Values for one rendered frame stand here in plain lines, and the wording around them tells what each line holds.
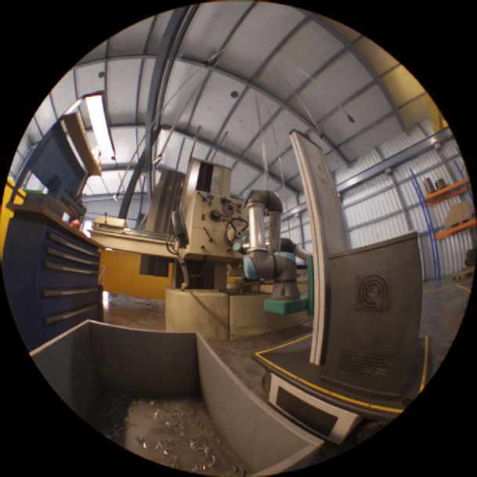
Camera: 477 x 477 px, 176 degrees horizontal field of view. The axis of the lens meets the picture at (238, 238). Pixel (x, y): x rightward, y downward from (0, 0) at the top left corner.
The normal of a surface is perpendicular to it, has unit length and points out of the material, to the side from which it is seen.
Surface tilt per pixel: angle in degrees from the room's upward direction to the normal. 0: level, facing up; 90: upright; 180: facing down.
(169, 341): 90
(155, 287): 90
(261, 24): 169
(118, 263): 90
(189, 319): 90
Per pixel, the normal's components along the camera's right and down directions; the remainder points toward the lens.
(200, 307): 0.46, -0.24
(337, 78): -0.19, 0.92
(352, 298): -0.90, -0.13
